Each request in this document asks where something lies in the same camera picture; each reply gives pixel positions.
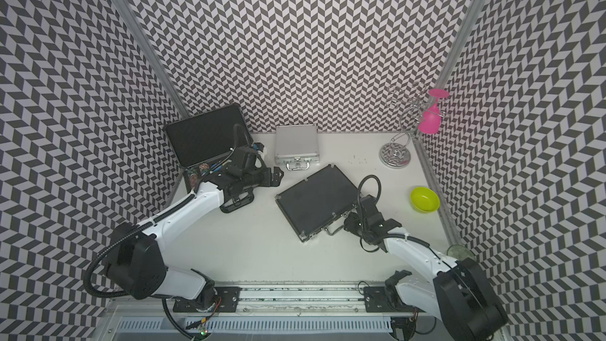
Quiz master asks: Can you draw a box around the large black poker case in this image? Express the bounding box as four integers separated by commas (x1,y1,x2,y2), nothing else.
163,104,253,191

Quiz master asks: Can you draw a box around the small silver poker case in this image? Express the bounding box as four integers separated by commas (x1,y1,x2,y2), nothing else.
275,125,320,171

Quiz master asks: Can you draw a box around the black textured poker case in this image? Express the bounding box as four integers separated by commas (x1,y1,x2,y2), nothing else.
276,164,358,242

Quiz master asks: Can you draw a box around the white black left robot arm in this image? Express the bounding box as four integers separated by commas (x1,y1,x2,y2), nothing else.
83,142,284,307

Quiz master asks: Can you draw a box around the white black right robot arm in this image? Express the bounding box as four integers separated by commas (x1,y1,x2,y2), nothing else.
344,195,508,340

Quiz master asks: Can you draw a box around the lime green plastic bowl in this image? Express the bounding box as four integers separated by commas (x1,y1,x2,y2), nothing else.
410,186,440,213

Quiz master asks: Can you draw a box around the chrome glass holder stand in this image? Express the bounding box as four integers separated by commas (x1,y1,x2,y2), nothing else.
379,89,451,169

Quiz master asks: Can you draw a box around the clear green drinking glass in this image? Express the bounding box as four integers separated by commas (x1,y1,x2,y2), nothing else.
447,245,478,261

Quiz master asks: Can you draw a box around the pink plastic wine glass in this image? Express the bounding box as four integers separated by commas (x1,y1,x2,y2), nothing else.
418,88,450,135

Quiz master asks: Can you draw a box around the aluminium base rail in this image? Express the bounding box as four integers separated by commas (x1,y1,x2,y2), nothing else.
101,281,503,341

